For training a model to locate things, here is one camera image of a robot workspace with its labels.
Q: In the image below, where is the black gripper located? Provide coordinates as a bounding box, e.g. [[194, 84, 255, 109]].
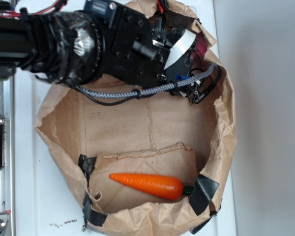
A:
[[84, 0, 197, 87]]

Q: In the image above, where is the black tape-wrapped robot arm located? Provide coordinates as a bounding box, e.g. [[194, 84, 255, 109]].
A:
[[0, 0, 206, 88]]

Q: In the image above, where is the brown paper bag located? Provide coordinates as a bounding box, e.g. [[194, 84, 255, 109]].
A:
[[35, 0, 236, 236]]

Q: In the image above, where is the black tape piece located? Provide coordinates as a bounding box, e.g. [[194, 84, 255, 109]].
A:
[[83, 193, 108, 227], [189, 174, 219, 216], [78, 154, 97, 178]]

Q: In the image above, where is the orange toy carrot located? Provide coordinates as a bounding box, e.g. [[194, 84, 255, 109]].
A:
[[109, 173, 195, 200]]

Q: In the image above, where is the grey braided cable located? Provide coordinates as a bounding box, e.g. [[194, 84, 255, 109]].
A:
[[76, 62, 223, 106]]

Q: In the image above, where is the aluminium extrusion rail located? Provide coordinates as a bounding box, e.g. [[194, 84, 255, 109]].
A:
[[0, 78, 15, 236]]

